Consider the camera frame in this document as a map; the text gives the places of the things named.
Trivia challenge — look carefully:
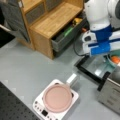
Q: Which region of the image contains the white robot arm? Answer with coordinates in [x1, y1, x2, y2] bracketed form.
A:
[82, 0, 120, 56]

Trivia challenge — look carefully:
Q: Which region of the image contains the orange carrot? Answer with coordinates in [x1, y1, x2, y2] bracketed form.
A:
[111, 56, 120, 64]

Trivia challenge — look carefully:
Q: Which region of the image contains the wooden cabinet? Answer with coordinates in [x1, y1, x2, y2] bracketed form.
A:
[1, 0, 86, 60]

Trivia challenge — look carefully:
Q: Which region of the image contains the white induction cooker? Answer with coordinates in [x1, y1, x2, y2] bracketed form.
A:
[33, 79, 79, 120]

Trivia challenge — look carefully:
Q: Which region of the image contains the silver toaster oven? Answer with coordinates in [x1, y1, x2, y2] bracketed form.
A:
[96, 66, 120, 116]

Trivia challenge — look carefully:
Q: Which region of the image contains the teal bowl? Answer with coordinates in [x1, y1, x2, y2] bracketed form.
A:
[106, 54, 120, 67]

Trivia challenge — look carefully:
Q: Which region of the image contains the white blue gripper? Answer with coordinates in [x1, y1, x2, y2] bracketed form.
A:
[82, 26, 120, 56]

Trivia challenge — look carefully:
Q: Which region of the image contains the grey open drawer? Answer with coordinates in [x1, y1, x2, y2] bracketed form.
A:
[52, 19, 87, 52]

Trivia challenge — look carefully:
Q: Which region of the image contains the green item in drawer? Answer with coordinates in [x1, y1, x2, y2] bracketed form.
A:
[63, 26, 73, 37]

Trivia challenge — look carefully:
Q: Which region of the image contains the pink frying pan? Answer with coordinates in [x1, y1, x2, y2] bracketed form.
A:
[43, 73, 77, 113]

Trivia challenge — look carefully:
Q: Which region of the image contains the yellow item in drawer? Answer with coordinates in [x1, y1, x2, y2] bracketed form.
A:
[73, 18, 82, 26]

